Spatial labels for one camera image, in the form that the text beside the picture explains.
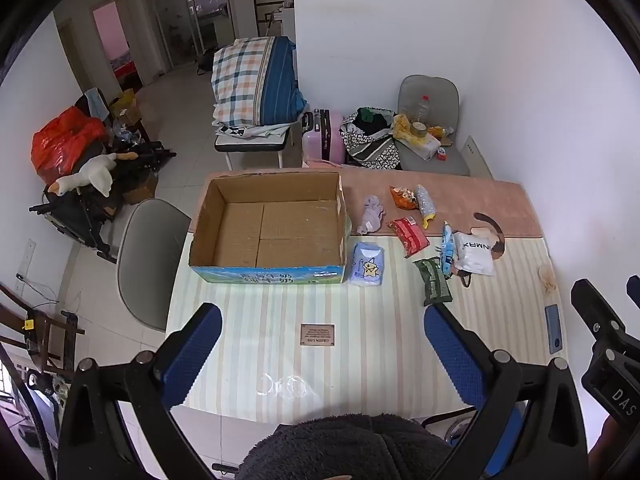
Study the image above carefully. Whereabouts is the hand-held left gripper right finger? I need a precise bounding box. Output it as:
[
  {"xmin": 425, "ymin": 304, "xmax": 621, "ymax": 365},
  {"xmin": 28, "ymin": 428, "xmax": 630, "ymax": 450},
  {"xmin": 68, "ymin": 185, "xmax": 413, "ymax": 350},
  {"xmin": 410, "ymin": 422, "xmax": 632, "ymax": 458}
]
[{"xmin": 424, "ymin": 302, "xmax": 588, "ymax": 480}]

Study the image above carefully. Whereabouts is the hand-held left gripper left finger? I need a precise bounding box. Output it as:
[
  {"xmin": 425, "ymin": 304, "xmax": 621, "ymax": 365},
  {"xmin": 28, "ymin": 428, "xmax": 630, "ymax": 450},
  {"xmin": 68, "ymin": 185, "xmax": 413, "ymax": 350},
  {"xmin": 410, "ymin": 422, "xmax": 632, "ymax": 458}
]
[{"xmin": 59, "ymin": 302, "xmax": 223, "ymax": 480}]

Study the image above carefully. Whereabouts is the green packet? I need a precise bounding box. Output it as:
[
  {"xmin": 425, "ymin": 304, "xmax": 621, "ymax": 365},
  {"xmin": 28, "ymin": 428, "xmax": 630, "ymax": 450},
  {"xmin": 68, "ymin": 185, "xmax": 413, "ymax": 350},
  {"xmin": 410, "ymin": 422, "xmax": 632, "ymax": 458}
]
[{"xmin": 413, "ymin": 258, "xmax": 452, "ymax": 307}]

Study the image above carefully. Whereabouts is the white soft pack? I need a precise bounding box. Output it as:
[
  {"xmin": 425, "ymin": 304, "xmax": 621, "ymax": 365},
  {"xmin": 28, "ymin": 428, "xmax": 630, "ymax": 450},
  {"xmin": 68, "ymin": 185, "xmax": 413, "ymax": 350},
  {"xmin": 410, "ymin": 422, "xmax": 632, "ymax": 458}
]
[{"xmin": 452, "ymin": 231, "xmax": 496, "ymax": 277}]

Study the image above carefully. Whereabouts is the blue wet wipes pack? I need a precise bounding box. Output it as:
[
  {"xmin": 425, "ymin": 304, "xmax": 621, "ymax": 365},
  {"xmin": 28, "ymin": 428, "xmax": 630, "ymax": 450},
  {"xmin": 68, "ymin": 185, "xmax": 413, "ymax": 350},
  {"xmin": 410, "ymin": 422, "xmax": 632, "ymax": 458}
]
[{"xmin": 440, "ymin": 221, "xmax": 456, "ymax": 276}]

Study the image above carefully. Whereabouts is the blue cartoon tissue pack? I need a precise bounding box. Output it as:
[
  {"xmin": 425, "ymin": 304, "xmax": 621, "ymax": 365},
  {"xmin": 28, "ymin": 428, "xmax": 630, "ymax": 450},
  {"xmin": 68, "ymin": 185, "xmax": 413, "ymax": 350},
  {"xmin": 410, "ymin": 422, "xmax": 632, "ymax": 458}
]
[{"xmin": 348, "ymin": 241, "xmax": 386, "ymax": 288}]

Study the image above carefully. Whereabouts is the red snack packet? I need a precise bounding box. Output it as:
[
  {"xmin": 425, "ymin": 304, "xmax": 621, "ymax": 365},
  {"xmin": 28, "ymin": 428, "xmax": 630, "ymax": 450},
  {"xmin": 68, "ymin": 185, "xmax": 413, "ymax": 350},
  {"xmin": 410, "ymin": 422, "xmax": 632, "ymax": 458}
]
[{"xmin": 387, "ymin": 216, "xmax": 431, "ymax": 259}]

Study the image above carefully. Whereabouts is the cardboard box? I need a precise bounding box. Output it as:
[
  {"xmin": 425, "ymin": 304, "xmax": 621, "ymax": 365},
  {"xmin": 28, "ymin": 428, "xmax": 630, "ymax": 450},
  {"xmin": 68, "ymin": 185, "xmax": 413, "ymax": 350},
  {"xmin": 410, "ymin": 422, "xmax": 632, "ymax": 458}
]
[{"xmin": 188, "ymin": 171, "xmax": 348, "ymax": 286}]

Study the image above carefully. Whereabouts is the silver speckled packet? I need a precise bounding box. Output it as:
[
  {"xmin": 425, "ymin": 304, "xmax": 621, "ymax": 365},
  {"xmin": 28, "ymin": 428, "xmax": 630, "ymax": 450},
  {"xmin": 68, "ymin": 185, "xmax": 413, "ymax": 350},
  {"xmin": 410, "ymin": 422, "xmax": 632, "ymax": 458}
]
[{"xmin": 414, "ymin": 184, "xmax": 437, "ymax": 230}]

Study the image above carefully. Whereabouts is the purple sock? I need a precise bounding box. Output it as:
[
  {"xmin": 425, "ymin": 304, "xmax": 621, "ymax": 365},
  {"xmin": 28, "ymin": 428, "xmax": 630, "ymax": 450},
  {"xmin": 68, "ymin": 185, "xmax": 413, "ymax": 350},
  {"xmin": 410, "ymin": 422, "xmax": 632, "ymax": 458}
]
[{"xmin": 356, "ymin": 195, "xmax": 387, "ymax": 235}]

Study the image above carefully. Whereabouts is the orange snack packet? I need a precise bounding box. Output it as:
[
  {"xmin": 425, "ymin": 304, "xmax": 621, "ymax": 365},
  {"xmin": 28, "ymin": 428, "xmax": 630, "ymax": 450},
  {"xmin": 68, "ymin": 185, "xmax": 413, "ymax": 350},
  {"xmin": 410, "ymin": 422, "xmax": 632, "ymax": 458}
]
[{"xmin": 390, "ymin": 186, "xmax": 420, "ymax": 210}]

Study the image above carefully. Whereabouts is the person's right forearm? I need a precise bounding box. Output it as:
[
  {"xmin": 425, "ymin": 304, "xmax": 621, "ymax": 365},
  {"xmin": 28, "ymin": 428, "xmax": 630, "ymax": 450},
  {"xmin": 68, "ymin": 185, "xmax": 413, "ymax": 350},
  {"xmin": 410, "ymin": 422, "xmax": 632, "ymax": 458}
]
[{"xmin": 588, "ymin": 416, "xmax": 630, "ymax": 480}]

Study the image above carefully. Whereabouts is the blue flat rectangular device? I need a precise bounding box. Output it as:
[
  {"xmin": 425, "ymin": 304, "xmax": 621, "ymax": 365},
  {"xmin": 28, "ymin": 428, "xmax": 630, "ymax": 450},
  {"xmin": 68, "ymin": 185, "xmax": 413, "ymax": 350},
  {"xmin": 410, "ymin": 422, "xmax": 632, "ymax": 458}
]
[{"xmin": 544, "ymin": 304, "xmax": 563, "ymax": 355}]

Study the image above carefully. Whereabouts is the grey shell chair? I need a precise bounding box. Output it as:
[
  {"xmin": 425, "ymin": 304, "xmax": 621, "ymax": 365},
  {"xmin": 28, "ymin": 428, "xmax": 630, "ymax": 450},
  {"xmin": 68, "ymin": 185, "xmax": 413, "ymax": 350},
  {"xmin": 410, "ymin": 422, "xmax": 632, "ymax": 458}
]
[{"xmin": 116, "ymin": 198, "xmax": 193, "ymax": 333}]

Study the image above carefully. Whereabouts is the dark wooden chair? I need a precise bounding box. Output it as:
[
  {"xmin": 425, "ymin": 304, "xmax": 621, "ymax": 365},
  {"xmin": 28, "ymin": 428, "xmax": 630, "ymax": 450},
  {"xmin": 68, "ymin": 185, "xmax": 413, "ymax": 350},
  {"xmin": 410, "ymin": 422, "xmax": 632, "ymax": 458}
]
[{"xmin": 0, "ymin": 282, "xmax": 86, "ymax": 376}]

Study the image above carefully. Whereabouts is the brown floor carton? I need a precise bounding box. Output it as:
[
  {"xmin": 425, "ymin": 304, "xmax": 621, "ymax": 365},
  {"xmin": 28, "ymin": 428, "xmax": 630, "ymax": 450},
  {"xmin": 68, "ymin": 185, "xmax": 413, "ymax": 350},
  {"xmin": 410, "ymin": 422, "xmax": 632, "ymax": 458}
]
[{"xmin": 122, "ymin": 172, "xmax": 158, "ymax": 205}]

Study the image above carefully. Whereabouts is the black folded stroller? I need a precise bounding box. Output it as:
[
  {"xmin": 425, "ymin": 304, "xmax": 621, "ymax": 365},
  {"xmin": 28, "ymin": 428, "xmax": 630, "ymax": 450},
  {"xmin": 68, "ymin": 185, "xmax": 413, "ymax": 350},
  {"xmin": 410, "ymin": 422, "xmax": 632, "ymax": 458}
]
[{"xmin": 29, "ymin": 140, "xmax": 177, "ymax": 263}]

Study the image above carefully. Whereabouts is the white leaning board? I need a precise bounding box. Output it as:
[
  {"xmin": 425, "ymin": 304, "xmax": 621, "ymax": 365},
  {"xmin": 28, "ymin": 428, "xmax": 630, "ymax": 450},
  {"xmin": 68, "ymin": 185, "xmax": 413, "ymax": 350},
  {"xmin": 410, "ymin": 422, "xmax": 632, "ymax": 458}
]
[{"xmin": 462, "ymin": 135, "xmax": 493, "ymax": 178}]

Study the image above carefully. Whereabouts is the white goose plush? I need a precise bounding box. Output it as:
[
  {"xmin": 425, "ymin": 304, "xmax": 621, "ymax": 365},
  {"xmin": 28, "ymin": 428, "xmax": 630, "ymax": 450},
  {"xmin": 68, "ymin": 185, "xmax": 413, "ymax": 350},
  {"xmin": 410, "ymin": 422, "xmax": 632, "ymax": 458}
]
[{"xmin": 48, "ymin": 151, "xmax": 138, "ymax": 197}]

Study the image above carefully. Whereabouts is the white packet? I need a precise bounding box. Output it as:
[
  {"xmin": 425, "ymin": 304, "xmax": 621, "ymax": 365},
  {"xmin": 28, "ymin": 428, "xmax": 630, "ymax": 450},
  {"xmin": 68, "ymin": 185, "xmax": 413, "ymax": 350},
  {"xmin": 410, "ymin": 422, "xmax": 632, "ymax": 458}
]
[{"xmin": 415, "ymin": 132, "xmax": 441, "ymax": 161}]

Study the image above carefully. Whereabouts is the black white patterned tote bag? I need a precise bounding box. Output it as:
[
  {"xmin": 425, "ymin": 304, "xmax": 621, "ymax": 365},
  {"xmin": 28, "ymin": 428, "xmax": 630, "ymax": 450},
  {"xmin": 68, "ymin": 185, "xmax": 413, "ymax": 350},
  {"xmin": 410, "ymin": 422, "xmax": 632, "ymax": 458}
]
[{"xmin": 340, "ymin": 107, "xmax": 403, "ymax": 171}]

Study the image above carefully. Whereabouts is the yellow plastic bag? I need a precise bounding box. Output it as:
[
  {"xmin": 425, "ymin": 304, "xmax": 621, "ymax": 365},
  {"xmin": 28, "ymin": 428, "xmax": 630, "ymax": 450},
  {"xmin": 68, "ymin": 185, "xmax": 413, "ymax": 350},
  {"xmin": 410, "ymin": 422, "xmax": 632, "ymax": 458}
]
[{"xmin": 392, "ymin": 114, "xmax": 416, "ymax": 141}]

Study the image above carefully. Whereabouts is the clear plastic bottle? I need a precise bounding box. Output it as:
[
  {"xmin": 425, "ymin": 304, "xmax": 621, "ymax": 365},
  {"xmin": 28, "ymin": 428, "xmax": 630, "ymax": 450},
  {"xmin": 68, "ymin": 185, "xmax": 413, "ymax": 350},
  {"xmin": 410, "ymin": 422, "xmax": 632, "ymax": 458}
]
[{"xmin": 412, "ymin": 94, "xmax": 433, "ymax": 126}]

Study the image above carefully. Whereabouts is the red plastic bag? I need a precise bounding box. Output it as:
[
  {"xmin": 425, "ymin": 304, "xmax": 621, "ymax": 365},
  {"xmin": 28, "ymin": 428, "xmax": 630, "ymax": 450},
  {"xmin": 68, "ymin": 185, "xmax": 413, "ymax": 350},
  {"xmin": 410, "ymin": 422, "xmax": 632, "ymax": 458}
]
[{"xmin": 31, "ymin": 106, "xmax": 108, "ymax": 184}]

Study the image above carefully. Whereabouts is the pink suitcase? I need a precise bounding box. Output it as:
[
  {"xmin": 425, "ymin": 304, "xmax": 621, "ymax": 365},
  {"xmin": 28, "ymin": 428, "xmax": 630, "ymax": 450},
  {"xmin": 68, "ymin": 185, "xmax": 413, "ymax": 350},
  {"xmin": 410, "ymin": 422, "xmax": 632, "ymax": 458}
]
[{"xmin": 301, "ymin": 108, "xmax": 347, "ymax": 166}]

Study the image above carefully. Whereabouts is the yellow carton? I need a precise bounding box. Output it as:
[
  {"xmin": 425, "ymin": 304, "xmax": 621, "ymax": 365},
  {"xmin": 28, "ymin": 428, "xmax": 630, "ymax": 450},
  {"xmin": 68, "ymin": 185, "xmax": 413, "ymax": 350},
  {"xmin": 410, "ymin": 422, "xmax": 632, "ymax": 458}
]
[{"xmin": 109, "ymin": 89, "xmax": 141, "ymax": 126}]

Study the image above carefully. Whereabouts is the grey padded chair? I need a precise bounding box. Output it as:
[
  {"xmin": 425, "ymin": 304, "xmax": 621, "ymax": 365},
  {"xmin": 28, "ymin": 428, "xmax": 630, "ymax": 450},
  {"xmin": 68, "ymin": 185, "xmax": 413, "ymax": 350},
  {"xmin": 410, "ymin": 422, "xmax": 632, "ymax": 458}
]
[{"xmin": 397, "ymin": 75, "xmax": 471, "ymax": 177}]

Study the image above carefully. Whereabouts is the light blue towel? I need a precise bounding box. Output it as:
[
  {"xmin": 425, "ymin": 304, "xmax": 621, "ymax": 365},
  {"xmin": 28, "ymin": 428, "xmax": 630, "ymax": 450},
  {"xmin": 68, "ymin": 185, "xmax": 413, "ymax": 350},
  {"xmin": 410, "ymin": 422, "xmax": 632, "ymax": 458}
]
[{"xmin": 85, "ymin": 87, "xmax": 108, "ymax": 121}]

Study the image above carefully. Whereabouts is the plaid folded quilt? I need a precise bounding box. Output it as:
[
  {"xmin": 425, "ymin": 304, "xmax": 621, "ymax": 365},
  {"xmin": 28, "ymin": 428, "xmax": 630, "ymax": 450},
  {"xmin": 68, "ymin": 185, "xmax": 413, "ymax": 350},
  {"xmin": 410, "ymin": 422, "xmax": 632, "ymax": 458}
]
[{"xmin": 210, "ymin": 36, "xmax": 307, "ymax": 128}]

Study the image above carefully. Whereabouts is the glass sliding door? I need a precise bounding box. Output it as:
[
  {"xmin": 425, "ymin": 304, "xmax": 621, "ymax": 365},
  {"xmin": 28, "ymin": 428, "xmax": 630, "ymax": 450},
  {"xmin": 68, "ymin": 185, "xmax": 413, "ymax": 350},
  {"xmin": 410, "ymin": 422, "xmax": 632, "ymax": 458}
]
[{"xmin": 145, "ymin": 0, "xmax": 251, "ymax": 73}]

